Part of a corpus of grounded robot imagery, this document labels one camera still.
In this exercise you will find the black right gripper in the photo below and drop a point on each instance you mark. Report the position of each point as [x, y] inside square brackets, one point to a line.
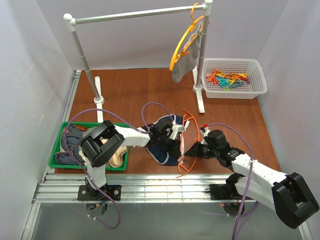
[200, 150]

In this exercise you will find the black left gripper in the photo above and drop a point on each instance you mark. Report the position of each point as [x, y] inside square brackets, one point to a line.
[172, 145]

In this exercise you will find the navy blue underwear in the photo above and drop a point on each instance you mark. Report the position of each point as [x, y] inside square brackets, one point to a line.
[159, 155]

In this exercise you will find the orange plastic hanger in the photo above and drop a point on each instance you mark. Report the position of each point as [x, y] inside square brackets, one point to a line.
[188, 118]

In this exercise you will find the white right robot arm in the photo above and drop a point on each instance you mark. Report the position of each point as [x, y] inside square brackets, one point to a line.
[286, 194]

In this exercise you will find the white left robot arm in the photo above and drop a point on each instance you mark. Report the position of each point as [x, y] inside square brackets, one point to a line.
[102, 142]

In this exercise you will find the beige underwear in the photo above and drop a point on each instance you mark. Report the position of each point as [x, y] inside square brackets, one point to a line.
[116, 160]

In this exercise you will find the grey hanging underwear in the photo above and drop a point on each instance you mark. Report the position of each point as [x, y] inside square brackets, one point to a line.
[188, 56]

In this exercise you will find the striped blue underwear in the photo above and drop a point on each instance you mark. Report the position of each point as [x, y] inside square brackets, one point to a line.
[70, 139]

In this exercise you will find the yellow plastic hanger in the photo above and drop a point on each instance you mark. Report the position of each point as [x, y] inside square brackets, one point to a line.
[186, 39]

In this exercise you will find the white plastic basket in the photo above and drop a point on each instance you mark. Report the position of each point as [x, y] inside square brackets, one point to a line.
[219, 73]

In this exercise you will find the teal clothespin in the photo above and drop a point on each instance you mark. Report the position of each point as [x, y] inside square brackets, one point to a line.
[236, 84]

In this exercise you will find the green plastic tray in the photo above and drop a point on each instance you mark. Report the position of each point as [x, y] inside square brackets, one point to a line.
[86, 128]

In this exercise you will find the white clothes rack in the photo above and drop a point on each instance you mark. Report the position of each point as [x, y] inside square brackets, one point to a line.
[197, 12]

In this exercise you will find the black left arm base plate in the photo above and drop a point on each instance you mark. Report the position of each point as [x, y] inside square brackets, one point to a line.
[87, 193]

